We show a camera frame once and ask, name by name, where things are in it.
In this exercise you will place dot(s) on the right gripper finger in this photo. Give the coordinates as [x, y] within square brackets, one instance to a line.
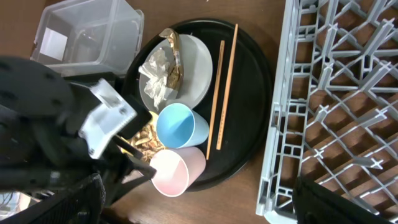
[315, 204]

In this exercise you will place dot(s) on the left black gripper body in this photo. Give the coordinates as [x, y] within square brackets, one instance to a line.
[121, 169]

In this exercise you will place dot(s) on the pink plastic cup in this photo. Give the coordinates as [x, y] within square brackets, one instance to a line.
[177, 169]

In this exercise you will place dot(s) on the light blue plastic cup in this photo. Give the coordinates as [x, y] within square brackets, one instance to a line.
[179, 126]

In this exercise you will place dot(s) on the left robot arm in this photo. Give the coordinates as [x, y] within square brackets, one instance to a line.
[64, 142]

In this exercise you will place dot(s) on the grey dishwasher rack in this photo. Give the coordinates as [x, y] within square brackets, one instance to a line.
[334, 107]

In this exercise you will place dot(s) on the peanut shells food scraps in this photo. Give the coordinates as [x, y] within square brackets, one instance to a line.
[146, 141]

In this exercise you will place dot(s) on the yellow bowl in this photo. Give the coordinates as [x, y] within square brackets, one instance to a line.
[154, 116]

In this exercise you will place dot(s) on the crumpled white napkin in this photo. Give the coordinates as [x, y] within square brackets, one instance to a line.
[157, 70]

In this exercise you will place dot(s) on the gold foil wrapper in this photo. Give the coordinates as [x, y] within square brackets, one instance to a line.
[176, 75]

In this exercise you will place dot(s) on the round black serving tray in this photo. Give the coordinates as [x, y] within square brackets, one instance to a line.
[250, 97]

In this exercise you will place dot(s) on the grey round plate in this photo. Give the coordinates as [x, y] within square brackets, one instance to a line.
[198, 70]

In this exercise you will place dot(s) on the clear plastic storage bin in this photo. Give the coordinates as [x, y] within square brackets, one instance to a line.
[77, 37]

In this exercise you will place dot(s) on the left wooden chopstick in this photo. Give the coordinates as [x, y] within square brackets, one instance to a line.
[215, 98]

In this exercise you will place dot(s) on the wooden chopstick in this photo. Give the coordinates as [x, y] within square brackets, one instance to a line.
[227, 89]
[215, 98]

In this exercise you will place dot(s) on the right wooden chopstick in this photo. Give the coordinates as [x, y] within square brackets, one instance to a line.
[227, 89]

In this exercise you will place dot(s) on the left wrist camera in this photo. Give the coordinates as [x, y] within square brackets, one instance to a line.
[116, 115]

